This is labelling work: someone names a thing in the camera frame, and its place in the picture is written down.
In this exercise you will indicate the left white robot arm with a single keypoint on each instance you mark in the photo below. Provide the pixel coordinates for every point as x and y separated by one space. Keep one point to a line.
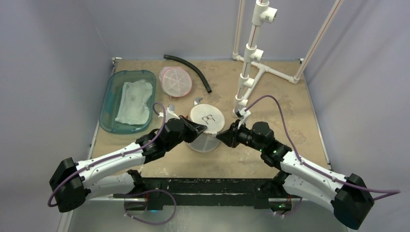
71 182

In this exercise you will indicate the teal plastic bin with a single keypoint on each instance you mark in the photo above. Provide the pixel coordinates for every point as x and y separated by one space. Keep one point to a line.
111 101

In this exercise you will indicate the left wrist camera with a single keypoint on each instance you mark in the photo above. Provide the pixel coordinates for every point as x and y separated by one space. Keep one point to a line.
170 113

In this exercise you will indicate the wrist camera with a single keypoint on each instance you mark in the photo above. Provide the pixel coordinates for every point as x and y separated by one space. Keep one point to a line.
170 113
243 115

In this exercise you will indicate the red handled adjustable wrench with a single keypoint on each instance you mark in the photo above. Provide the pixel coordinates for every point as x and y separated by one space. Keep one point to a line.
197 100

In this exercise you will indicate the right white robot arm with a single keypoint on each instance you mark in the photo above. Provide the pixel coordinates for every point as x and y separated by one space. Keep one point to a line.
343 195

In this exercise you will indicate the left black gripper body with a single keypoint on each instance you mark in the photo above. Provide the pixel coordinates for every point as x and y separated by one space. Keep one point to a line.
188 134

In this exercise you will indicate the white PVC pipe rack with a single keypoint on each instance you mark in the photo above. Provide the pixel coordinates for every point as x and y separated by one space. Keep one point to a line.
253 69

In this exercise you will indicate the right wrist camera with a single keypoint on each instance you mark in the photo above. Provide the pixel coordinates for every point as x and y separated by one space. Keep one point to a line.
243 115

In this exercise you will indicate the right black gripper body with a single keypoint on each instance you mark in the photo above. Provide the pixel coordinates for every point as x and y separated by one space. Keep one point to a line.
235 135

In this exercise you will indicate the white cloth garment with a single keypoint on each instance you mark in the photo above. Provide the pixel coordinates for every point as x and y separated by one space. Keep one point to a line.
133 109

